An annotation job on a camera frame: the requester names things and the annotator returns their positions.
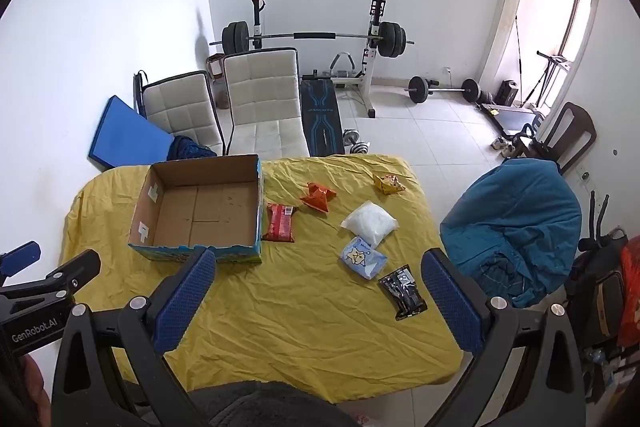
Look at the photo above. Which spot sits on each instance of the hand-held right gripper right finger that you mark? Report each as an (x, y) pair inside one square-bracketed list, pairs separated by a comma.
[(449, 307)]

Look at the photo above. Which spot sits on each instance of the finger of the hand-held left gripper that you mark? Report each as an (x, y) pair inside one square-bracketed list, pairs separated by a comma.
[(22, 254), (75, 272)]

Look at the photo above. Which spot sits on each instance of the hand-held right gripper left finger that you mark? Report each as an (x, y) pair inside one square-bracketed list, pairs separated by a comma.
[(186, 302)]

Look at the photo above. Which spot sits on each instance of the black foil packet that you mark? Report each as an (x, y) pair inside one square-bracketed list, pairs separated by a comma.
[(404, 292)]

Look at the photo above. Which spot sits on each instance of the cardboard box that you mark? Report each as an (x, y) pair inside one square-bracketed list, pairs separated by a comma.
[(200, 212)]

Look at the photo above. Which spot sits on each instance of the light blue tissue packet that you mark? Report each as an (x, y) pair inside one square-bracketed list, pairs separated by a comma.
[(362, 257)]

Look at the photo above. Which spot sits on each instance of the white soft bag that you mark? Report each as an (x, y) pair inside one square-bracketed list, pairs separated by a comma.
[(370, 222)]

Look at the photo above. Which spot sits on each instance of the red snack packet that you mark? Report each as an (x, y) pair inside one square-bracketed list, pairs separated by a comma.
[(280, 223)]

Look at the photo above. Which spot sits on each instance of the yellow snack packet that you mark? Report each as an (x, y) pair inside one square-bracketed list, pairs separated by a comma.
[(389, 184)]

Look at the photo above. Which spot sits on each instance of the orange snack packet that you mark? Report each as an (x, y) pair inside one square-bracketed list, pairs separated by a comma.
[(316, 197)]

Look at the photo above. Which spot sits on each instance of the person's left hand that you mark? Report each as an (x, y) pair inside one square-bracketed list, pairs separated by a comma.
[(36, 387)]

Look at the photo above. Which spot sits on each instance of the blue jacket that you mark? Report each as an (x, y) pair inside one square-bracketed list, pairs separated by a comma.
[(510, 222)]

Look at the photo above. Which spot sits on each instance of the yellow tablecloth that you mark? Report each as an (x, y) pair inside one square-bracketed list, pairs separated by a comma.
[(300, 317)]

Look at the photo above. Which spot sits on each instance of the person's dark clothing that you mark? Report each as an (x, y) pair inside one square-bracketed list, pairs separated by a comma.
[(270, 407)]

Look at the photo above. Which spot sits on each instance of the blue foam mat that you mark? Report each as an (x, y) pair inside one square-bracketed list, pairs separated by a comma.
[(125, 132)]

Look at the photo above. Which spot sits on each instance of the black backpack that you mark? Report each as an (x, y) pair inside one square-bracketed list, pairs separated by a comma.
[(597, 287)]

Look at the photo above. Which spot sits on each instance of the dark blue mesh cloth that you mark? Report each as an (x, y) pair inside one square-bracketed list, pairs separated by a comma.
[(187, 149)]

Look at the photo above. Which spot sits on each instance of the white sneakers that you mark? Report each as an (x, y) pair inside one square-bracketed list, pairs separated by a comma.
[(504, 147)]

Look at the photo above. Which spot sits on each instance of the red bag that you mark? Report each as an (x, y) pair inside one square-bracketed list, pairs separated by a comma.
[(631, 287)]

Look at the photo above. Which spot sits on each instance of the black and blue pump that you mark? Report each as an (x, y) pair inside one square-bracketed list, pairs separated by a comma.
[(137, 89)]

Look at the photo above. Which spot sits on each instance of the small white padded chair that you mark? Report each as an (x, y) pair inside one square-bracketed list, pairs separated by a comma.
[(180, 107)]

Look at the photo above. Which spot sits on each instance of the treadmill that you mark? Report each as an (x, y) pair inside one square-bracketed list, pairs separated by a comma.
[(510, 119)]

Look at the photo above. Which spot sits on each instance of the pile of black weight plates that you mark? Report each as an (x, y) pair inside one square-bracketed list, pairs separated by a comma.
[(485, 97)]

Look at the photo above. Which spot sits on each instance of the short barbell with black plates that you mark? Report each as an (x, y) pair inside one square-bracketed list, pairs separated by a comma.
[(445, 90)]

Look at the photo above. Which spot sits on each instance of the brown wooden chair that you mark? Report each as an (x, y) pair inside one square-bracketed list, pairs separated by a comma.
[(575, 127)]

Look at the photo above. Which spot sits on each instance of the black box appliance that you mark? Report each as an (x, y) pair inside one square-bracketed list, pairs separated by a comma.
[(509, 93)]

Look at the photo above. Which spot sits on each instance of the large white padded chair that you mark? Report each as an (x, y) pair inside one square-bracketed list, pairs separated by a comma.
[(260, 92)]

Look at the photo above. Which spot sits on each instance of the black weight bench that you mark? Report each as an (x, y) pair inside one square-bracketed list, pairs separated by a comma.
[(320, 117)]

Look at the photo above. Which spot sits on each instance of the small brown stool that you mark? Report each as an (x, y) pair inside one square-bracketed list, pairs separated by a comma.
[(218, 67)]

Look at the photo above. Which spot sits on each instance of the white barbell rack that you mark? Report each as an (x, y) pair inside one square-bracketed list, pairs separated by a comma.
[(372, 57)]

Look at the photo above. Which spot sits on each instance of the door frame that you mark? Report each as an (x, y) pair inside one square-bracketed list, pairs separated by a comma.
[(500, 32)]

